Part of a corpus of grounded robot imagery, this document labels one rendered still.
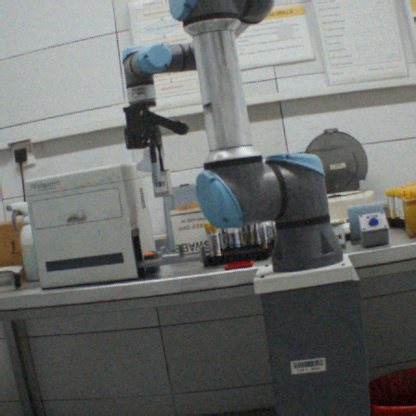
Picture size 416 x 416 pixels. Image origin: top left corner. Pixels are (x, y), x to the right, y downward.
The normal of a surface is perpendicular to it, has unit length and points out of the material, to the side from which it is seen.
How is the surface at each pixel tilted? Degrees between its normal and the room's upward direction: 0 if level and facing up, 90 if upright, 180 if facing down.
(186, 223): 91
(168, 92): 93
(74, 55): 90
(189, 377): 90
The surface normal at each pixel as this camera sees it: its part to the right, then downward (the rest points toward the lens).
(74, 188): -0.13, 0.06
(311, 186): 0.40, -0.03
